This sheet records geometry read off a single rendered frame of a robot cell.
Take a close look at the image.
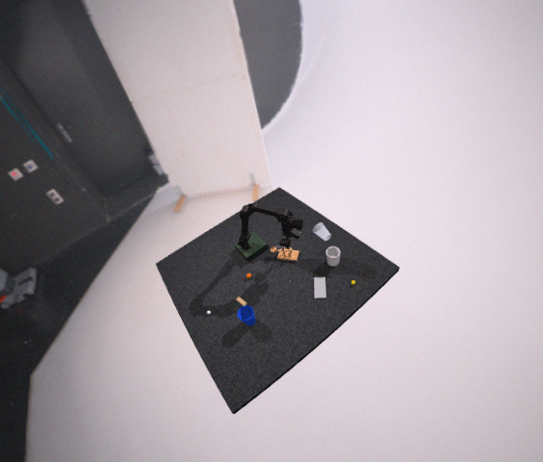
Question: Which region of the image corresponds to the white mug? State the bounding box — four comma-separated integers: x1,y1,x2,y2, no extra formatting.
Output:
325,247,341,266

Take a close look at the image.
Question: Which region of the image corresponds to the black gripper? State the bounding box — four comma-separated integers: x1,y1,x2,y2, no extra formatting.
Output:
280,226,292,248

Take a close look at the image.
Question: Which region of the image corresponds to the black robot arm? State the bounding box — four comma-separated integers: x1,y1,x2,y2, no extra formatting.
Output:
237,202,303,251

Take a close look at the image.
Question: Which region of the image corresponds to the white ribbed cup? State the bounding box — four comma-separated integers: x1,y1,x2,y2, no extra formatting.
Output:
313,222,331,242

